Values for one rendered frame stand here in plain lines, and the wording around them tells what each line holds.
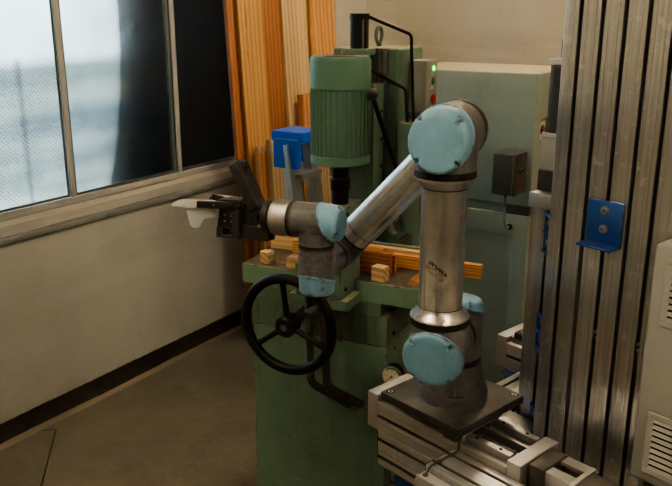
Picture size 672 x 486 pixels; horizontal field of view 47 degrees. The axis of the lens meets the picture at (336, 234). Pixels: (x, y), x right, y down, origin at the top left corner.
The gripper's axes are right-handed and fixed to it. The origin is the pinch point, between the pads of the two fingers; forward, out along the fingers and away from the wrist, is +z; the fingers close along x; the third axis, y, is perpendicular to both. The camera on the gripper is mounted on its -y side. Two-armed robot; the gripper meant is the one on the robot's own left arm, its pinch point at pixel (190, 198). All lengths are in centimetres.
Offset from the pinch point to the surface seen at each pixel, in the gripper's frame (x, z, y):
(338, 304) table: 48, -17, 31
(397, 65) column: 84, -18, -35
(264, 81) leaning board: 199, 87, -34
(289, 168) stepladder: 141, 43, 3
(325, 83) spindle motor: 58, -6, -28
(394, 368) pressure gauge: 53, -32, 48
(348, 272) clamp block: 52, -18, 23
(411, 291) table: 56, -35, 27
